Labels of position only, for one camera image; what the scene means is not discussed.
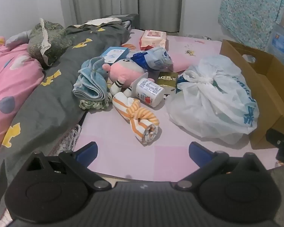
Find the gold packet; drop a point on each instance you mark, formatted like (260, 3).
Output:
(166, 79)

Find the teal floral cloth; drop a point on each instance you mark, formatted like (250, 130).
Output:
(248, 9)

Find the white labelled cylinder pack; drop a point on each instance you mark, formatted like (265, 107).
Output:
(149, 91)

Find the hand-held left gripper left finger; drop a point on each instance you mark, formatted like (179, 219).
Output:
(85, 151)

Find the grey curtain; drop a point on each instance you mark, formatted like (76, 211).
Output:
(97, 0)

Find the white plastic bag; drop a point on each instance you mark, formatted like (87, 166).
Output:
(203, 104)

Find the pink printed quilt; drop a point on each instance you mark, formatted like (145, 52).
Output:
(11, 75)

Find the cardboard box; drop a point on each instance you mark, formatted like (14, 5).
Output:
(262, 87)

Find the blue folded towel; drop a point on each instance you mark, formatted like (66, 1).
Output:
(90, 85)

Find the blue and white box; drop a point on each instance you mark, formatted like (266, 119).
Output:
(114, 53)

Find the pink and grey plush toy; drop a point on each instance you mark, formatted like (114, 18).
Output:
(125, 71)

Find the orange striped rolled cloth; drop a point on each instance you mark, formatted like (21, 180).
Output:
(127, 108)

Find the green floral cloth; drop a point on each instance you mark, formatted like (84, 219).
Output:
(94, 104)

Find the blue tissue packet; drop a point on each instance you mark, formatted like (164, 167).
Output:
(153, 59)

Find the pink wet wipes pack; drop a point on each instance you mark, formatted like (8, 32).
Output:
(153, 39)

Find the light grey cloth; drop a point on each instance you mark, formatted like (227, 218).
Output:
(17, 39)

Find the water jug in plastic bag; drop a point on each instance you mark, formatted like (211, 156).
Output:
(281, 45)

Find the green floral pillow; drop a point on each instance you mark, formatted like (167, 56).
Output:
(52, 40)

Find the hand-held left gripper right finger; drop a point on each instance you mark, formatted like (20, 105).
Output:
(197, 150)

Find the grey quilt with yellow print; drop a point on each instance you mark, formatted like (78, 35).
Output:
(49, 94)

